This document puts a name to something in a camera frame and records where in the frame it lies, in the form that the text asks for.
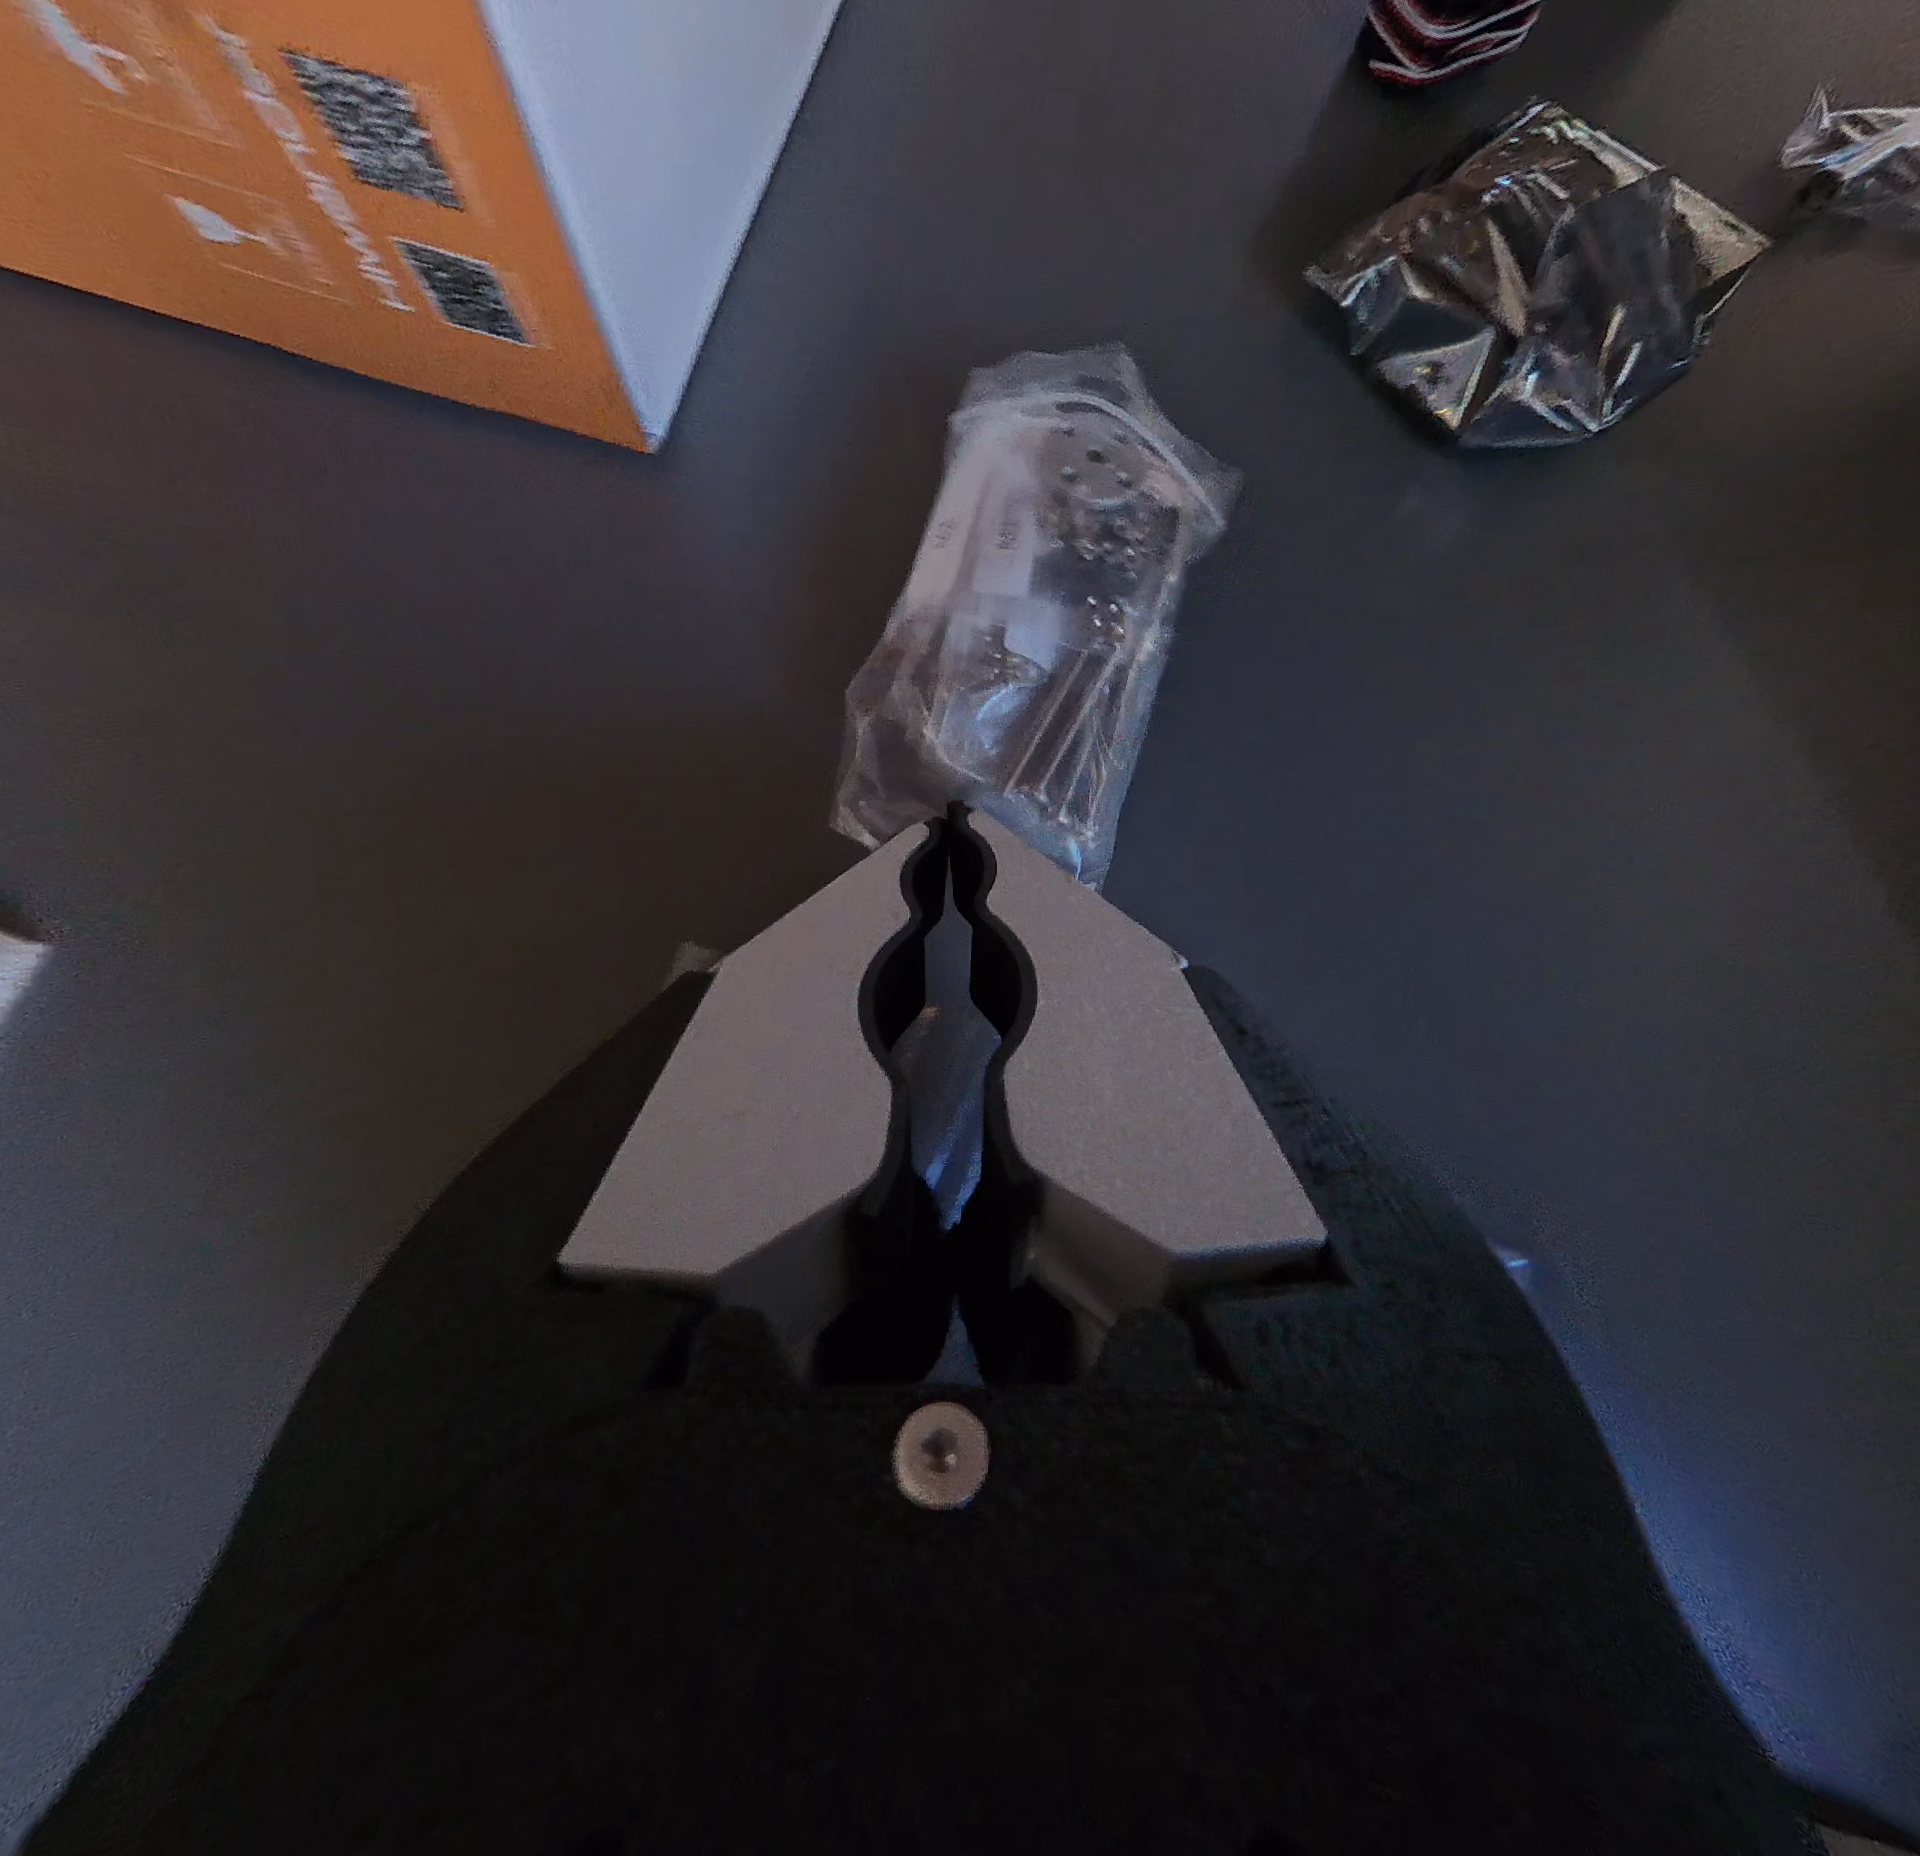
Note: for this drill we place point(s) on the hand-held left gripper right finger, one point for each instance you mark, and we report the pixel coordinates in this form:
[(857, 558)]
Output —
[(1170, 1122)]

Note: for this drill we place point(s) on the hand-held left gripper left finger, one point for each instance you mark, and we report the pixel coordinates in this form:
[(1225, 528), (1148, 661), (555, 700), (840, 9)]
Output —
[(735, 1122)]

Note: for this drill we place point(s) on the zip bag of assorted screws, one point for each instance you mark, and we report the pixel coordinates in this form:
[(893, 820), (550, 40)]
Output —
[(1051, 535)]

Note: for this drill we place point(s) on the orange and white box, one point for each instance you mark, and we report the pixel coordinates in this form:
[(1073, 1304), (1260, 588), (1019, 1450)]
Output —
[(301, 163)]

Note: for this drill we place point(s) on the grey desk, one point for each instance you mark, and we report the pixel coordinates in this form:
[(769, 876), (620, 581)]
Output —
[(450, 686)]

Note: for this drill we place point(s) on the silver foil bag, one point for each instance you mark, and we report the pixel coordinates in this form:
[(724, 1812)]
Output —
[(1530, 281)]

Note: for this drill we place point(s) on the small crumpled clear bag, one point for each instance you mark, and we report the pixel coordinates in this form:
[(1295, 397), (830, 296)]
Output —
[(1853, 154)]

